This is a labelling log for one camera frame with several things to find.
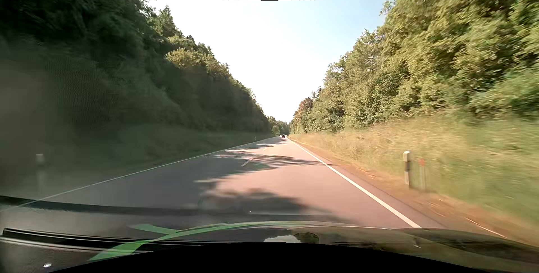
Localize car's own bonnet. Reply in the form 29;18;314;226
0;221;539;273

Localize road markings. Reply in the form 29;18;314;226
0;136;422;229

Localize wood of green trees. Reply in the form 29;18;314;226
290;0;539;135
0;0;291;139

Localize grass verge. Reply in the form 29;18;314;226
289;113;539;246
0;122;276;200

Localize white marker post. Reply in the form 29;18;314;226
35;153;45;189
403;151;413;188

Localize grey asphalt road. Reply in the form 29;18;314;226
0;136;447;240

